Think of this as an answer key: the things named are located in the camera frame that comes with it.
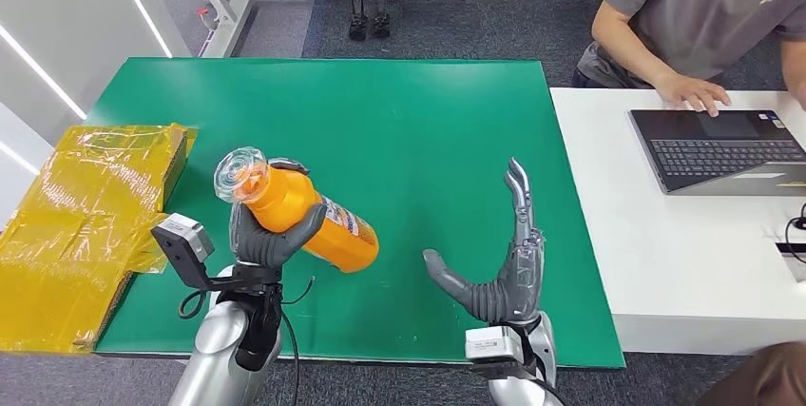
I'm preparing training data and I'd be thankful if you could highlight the green desk mat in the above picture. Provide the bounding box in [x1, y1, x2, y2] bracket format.
[85, 56, 625, 370]

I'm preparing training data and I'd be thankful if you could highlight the person's right hand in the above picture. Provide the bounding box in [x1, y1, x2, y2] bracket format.
[651, 68, 734, 119]

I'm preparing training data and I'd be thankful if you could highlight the brown object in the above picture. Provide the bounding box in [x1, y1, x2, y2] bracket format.
[697, 342, 806, 406]

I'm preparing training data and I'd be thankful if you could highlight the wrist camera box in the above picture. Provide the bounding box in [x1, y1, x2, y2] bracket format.
[150, 212, 218, 292]
[464, 325, 526, 368]

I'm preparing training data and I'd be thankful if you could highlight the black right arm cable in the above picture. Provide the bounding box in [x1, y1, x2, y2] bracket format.
[528, 377, 573, 406]

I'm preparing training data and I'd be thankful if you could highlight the white table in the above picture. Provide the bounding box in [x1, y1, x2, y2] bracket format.
[549, 87, 806, 358]

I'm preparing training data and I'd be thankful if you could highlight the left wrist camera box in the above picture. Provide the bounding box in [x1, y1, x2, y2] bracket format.
[150, 212, 218, 292]

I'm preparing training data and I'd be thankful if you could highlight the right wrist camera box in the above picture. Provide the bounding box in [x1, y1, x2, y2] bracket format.
[464, 325, 526, 368]

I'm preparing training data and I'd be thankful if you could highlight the yellow film wrapped box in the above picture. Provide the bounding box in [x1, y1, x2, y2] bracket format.
[0, 123, 201, 356]

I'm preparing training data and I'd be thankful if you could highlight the white metal frame stand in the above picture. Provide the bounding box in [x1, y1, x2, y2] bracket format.
[164, 0, 402, 59]

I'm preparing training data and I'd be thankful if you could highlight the dark grey laptop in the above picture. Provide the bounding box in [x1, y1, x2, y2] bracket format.
[628, 107, 806, 198]

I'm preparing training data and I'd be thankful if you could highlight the orange bottle with label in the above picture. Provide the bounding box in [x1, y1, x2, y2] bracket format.
[212, 145, 381, 275]

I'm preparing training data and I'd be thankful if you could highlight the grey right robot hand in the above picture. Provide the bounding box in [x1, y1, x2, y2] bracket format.
[421, 157, 547, 327]

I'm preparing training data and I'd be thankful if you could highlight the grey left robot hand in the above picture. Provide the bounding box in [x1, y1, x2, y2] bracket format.
[227, 157, 329, 271]

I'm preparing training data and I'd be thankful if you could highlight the person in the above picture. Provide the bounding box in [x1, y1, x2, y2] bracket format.
[569, 0, 806, 119]

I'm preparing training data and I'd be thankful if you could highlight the black cable on table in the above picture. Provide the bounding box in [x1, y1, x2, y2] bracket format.
[783, 203, 806, 266]

